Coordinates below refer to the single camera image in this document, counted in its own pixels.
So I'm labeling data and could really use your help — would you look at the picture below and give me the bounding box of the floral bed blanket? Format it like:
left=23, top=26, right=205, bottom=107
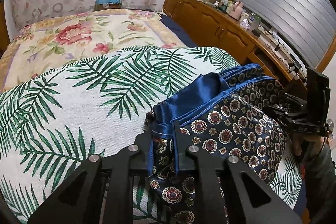
left=1, top=9, right=187, bottom=92

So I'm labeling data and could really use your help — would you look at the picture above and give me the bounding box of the blue item on box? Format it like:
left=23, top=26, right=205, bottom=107
left=94, top=0, right=122, bottom=11

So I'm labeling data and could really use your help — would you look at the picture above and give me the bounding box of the wooden sideboard cabinet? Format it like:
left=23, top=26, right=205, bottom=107
left=163, top=0, right=307, bottom=93

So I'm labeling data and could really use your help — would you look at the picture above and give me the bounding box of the palm leaf print cloth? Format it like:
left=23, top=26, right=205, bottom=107
left=0, top=44, right=304, bottom=224

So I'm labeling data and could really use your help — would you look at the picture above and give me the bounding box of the pink thermos jug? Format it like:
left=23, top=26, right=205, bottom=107
left=228, top=1, right=244, bottom=20

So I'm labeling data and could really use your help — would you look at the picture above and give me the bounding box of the navy patterned satin top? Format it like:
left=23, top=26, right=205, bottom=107
left=146, top=64, right=287, bottom=223

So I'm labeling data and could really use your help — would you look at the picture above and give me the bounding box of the navy bed sheet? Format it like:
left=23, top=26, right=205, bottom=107
left=160, top=15, right=197, bottom=48

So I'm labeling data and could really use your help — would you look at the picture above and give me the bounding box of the person right hand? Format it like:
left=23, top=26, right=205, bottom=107
left=291, top=132, right=325, bottom=161

